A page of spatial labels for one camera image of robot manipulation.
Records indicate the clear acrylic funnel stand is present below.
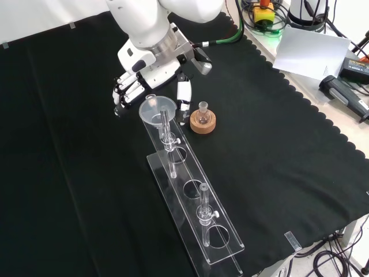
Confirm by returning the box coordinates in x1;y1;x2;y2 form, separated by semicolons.
140;105;245;277

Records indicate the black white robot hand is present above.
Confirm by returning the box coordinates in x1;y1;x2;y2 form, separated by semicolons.
112;39;193;125

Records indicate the pale board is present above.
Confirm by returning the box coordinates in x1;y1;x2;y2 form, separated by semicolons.
272;24;352;80

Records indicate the translucent plastic funnel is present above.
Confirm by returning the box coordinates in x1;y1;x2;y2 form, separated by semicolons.
138;93;178;139

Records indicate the small round-bottom glass flask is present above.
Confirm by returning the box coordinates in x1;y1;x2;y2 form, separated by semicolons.
193;101;212;125

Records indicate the black floor cable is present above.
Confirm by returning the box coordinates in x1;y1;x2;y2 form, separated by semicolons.
313;250;369;277

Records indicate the green black cable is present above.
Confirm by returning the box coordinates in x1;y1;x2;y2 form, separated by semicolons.
192;0;246;50

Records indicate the cork ring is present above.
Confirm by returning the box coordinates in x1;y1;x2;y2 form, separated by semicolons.
189;109;217;134

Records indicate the yellow stop button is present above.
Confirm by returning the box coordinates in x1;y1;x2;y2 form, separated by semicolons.
253;0;275;24

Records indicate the black grey handheld device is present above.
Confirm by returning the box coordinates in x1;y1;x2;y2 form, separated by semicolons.
318;74;369;124

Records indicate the black cloth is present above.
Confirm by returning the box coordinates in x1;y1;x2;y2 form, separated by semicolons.
0;5;369;277

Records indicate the grey table leg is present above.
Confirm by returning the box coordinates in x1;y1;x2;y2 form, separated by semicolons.
342;218;360;246

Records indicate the black power adapter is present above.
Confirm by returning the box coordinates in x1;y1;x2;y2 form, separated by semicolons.
338;57;369;85

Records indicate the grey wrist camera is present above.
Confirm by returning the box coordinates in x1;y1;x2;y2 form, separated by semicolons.
190;47;213;76

